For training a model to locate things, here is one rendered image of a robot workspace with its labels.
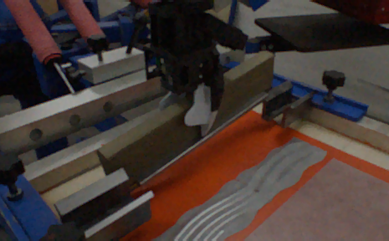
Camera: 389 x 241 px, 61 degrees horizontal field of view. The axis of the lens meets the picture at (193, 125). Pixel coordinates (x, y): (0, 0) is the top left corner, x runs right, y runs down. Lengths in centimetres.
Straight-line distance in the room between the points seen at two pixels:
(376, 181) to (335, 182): 7
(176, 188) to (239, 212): 11
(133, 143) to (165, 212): 11
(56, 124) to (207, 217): 30
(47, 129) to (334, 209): 47
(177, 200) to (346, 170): 29
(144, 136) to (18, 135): 22
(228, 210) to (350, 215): 17
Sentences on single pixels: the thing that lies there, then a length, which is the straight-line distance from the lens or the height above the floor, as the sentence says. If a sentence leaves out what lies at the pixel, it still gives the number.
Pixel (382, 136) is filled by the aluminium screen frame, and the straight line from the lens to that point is 68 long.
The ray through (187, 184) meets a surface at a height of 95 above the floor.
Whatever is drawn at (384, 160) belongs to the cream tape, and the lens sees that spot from 67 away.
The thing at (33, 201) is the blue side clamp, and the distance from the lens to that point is 49.
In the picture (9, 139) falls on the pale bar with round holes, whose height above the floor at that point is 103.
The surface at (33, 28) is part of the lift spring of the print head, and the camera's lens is 85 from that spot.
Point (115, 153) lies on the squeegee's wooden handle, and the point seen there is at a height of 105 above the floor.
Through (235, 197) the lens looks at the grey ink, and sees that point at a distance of 51.
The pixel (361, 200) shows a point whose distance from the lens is 57.
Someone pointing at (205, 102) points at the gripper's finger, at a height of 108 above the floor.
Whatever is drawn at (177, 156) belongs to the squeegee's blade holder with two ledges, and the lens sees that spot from 51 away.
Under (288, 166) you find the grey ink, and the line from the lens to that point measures 59.
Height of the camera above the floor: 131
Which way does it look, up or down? 32 degrees down
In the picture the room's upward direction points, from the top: straight up
